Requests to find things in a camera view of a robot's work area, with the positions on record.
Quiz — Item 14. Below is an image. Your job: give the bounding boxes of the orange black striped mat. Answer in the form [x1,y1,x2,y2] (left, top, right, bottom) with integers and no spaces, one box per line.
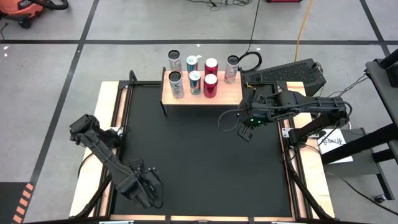
[0,182,35,224]

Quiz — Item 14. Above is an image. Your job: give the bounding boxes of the light wooden table board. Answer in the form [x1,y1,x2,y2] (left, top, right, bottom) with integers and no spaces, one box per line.
[278,81,336,219]
[68,81,128,218]

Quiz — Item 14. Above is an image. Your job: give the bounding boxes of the silver Celsius can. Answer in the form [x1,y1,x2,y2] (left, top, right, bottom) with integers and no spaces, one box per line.
[167,49,183,74]

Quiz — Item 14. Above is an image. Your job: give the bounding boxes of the Celsius can pineapple print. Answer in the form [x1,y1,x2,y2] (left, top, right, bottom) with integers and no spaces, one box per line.
[168,70,185,100]

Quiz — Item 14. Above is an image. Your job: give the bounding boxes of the teal and red can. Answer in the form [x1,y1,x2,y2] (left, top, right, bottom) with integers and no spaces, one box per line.
[185,54,200,74]

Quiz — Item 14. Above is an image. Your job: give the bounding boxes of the yellow hanging cable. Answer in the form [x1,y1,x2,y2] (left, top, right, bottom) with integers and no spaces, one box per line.
[294,0,314,63]

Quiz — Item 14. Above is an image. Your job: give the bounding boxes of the red Coca-Cola can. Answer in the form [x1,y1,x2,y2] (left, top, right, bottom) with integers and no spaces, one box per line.
[204,57,219,77]

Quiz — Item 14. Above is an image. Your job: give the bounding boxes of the thin black cable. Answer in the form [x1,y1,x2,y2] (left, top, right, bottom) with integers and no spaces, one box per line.
[238,0,262,73]

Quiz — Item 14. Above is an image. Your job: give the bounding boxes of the red beverage can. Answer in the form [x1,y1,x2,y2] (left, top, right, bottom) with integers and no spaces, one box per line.
[203,73,219,99]

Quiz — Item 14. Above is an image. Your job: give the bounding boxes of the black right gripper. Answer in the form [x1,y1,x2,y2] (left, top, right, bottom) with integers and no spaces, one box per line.
[238,88,282,142]

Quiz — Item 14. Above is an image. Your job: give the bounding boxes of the black metal stand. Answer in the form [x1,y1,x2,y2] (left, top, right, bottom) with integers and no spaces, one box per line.
[320,48,398,202]

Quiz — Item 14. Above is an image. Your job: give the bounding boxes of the black table mat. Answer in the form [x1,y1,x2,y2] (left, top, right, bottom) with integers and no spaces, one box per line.
[113,82,294,218]

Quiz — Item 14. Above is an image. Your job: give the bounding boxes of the black perforated metal box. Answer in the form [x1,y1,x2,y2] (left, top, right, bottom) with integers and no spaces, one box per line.
[242,58,327,96]

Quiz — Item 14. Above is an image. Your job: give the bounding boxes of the wooden shelf black metal legs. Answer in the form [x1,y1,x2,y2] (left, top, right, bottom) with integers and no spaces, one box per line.
[159,67,245,119]

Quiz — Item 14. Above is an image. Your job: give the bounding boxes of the blue Red Bull can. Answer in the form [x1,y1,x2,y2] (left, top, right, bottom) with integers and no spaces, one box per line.
[188,70,202,96]

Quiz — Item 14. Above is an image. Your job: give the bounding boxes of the black floor cable bundle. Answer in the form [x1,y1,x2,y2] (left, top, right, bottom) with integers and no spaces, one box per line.
[186,0,253,12]

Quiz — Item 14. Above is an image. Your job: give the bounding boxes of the black vacuum hose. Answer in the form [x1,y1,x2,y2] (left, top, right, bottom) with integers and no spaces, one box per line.
[29,0,70,11]

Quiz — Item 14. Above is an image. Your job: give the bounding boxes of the Celsius Peach Vibe can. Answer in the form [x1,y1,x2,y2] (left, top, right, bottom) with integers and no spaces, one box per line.
[223,55,240,85]

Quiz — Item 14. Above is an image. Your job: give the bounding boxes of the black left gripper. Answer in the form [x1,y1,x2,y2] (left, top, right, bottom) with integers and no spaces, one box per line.
[119,159,161,208]

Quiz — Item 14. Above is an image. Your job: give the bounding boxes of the orange shop vacuum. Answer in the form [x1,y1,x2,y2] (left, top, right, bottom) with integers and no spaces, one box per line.
[0,0,46,29]

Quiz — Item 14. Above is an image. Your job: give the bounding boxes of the white paper sheet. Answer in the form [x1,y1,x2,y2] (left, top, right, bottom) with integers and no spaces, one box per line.
[317,128,354,165]

